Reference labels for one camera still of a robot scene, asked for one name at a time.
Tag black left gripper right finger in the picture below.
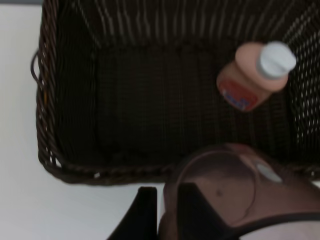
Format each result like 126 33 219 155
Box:
177 183 231 240

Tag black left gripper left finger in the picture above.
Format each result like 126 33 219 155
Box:
108 187 158 240

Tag translucent pink plastic cup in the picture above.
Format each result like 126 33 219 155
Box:
158 143 320 240

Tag pink lotion bottle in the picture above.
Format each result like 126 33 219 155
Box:
216 41 297 112

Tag dark brown wicker basket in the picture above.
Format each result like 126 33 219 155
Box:
33 0 320 185

